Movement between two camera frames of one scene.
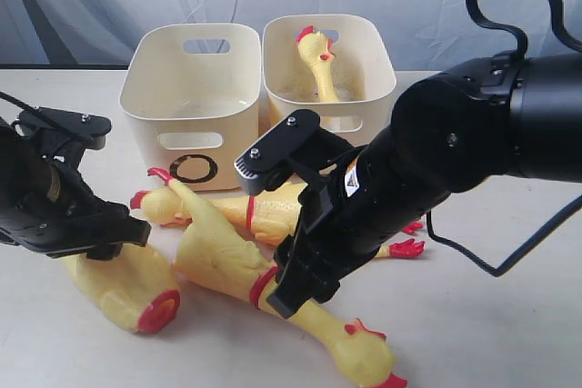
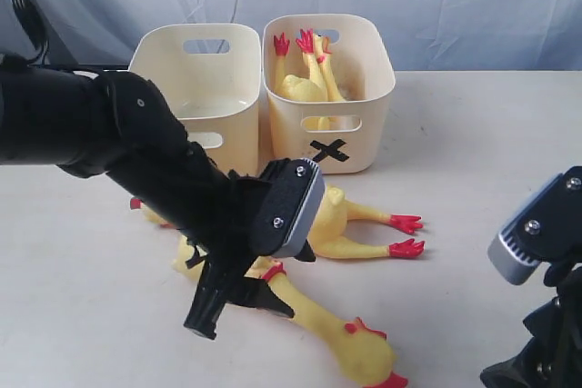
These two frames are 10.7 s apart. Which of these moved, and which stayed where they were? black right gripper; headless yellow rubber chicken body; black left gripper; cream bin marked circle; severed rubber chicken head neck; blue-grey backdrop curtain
Moved: black left gripper; black right gripper; headless yellow rubber chicken body
Stayed: cream bin marked circle; blue-grey backdrop curtain; severed rubber chicken head neck
